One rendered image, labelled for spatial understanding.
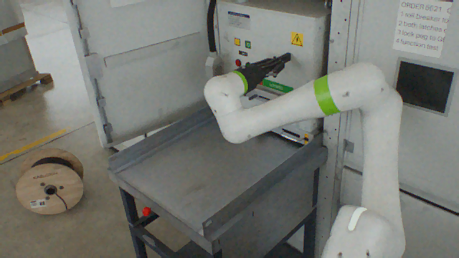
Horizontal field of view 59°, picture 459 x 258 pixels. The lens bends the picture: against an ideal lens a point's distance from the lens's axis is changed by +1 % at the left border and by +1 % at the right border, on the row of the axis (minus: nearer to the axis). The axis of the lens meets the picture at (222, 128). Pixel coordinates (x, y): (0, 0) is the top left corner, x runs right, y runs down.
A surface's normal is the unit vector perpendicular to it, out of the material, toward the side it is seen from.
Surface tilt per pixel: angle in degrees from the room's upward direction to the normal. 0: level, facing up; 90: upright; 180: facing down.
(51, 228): 0
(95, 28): 90
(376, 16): 90
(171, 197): 0
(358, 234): 48
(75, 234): 0
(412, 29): 90
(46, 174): 90
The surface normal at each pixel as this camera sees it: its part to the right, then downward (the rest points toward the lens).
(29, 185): 0.29, 0.48
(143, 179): -0.07, -0.85
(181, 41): 0.56, 0.40
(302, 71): -0.70, 0.41
